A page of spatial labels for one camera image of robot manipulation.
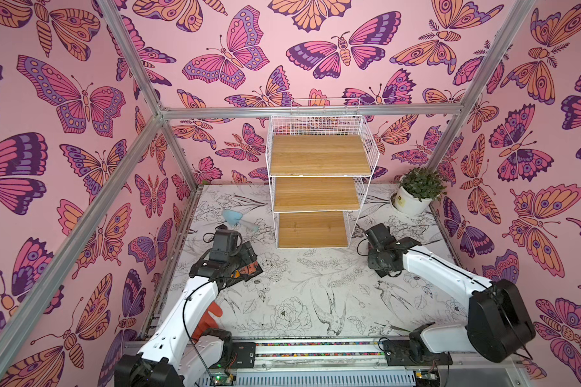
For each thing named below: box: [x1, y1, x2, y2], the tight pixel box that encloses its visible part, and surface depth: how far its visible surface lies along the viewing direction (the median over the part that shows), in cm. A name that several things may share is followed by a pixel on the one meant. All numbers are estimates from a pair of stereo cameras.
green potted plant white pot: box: [393, 166, 447, 215], surface depth 97 cm
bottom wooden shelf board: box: [278, 211, 349, 249], surface depth 105 cm
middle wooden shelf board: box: [273, 176, 360, 213], surface depth 85 cm
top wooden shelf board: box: [270, 135, 372, 176], surface depth 73 cm
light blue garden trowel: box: [222, 208, 260, 232], surface depth 111 cm
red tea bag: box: [230, 260, 264, 283], surface depth 93 cm
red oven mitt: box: [191, 301, 223, 343], surface depth 82 cm
